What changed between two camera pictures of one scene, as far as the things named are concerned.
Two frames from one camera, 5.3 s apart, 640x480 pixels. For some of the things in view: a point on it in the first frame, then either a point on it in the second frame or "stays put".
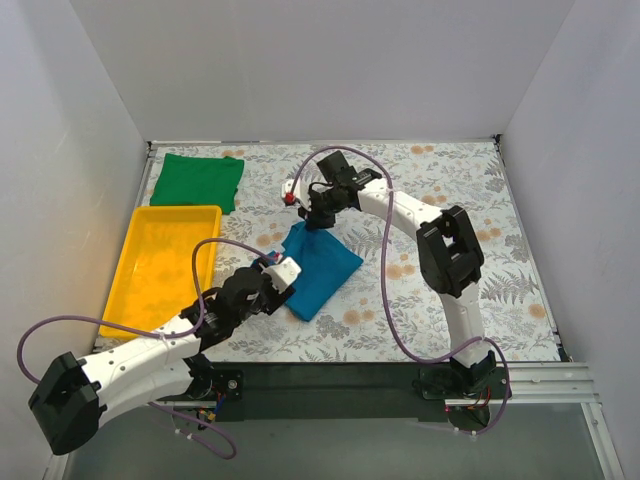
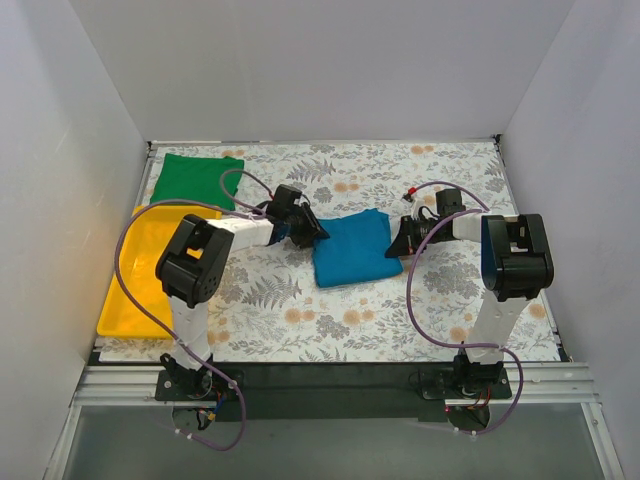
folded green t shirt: [200, 181] stays put
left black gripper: [275, 298] to [305, 226]
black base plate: [347, 391] stays put
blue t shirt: [327, 260] to [354, 250]
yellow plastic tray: [152, 277] stays put
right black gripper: [321, 219] to [407, 236]
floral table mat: [387, 311] stays put
